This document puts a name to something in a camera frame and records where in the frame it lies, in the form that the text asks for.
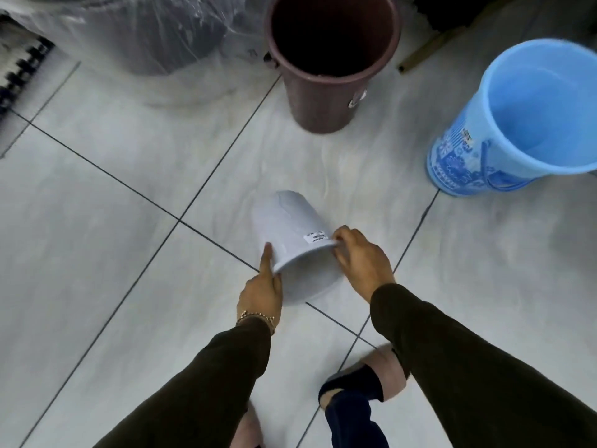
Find person's right pink slipper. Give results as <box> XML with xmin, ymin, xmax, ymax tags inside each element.
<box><xmin>318</xmin><ymin>343</ymin><xmax>411</xmax><ymax>411</ymax></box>

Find person's pink slipper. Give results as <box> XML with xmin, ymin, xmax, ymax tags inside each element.
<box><xmin>229</xmin><ymin>400</ymin><xmax>266</xmax><ymax>448</ymax></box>
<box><xmin>318</xmin><ymin>343</ymin><xmax>411</xmax><ymax>411</ymax></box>

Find person's right forearm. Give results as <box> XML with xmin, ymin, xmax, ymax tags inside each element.
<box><xmin>370</xmin><ymin>283</ymin><xmax>597</xmax><ymax>448</ymax></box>

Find person's left pink slipper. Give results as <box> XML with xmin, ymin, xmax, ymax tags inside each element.
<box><xmin>229</xmin><ymin>400</ymin><xmax>266</xmax><ymax>448</ymax></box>

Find person's left hand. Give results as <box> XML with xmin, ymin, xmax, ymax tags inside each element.
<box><xmin>236</xmin><ymin>242</ymin><xmax>284</xmax><ymax>328</ymax></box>

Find person's navy trouser leg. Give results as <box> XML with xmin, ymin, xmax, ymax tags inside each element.
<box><xmin>325</xmin><ymin>391</ymin><xmax>390</xmax><ymax>448</ymax></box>

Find clear plastic wrapped buckets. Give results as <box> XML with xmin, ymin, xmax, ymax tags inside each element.
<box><xmin>0</xmin><ymin>0</ymin><xmax>280</xmax><ymax>108</ymax></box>

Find brown plastic bucket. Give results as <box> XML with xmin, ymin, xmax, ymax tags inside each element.
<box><xmin>263</xmin><ymin>0</ymin><xmax>403</xmax><ymax>135</ymax></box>

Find gold chain bracelet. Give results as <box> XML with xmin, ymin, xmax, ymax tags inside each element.
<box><xmin>236</xmin><ymin>310</ymin><xmax>276</xmax><ymax>336</ymax></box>

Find wooden stick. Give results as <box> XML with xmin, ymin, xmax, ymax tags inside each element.
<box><xmin>397</xmin><ymin>0</ymin><xmax>523</xmax><ymax>74</ymax></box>

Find black and white patterned mat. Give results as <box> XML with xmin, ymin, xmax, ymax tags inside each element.
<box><xmin>0</xmin><ymin>14</ymin><xmax>56</xmax><ymax>118</ymax></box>

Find white plastic bucket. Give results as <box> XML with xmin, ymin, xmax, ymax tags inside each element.
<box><xmin>252</xmin><ymin>190</ymin><xmax>345</xmax><ymax>307</ymax></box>

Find blue plastic bucket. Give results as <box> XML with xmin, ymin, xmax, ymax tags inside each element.
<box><xmin>426</xmin><ymin>38</ymin><xmax>597</xmax><ymax>198</ymax></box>

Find person's left forearm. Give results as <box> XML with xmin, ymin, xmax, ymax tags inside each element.
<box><xmin>93</xmin><ymin>316</ymin><xmax>272</xmax><ymax>448</ymax></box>

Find person's right hand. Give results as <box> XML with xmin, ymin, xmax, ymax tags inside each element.
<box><xmin>331</xmin><ymin>226</ymin><xmax>396</xmax><ymax>304</ymax></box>

